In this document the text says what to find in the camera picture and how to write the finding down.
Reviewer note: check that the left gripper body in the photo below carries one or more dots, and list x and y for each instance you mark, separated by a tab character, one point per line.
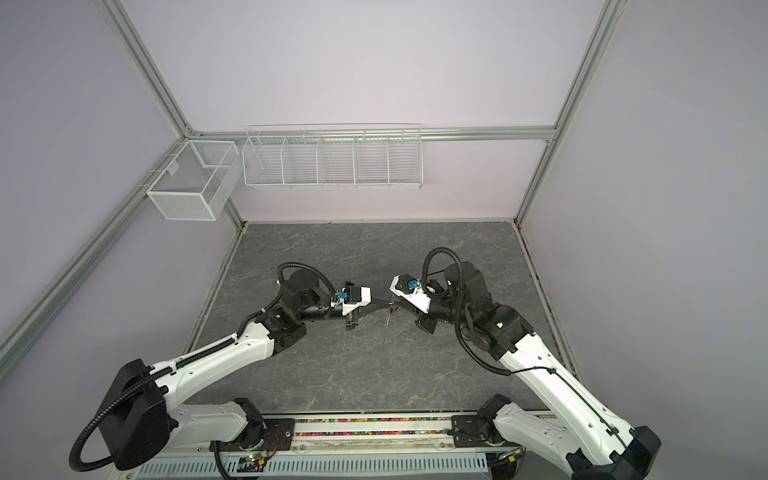
351	321

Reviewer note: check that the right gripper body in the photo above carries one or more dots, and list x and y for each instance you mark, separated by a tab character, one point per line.
442	312

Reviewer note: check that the large toothed metal keyring disc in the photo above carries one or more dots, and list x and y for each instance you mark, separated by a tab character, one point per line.
389	313

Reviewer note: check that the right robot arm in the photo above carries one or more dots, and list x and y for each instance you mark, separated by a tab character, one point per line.
499	339

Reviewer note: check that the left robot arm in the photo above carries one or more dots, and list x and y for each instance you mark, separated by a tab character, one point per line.
139	416

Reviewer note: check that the small circuit board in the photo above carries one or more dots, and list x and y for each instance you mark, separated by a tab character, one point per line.
251	464

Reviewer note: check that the white mesh box basket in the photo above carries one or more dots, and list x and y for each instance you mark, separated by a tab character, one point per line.
198	181

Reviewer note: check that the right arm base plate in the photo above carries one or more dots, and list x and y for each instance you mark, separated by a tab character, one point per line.
472	431

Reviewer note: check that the aluminium rail with coloured beads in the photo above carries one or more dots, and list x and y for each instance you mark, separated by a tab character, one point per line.
390	425

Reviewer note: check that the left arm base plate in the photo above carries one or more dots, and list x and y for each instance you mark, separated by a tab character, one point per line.
274	435

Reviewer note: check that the white wire shelf basket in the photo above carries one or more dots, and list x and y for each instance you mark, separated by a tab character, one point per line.
333	155

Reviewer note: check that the white slotted cable duct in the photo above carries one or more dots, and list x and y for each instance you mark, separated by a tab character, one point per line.
323	466

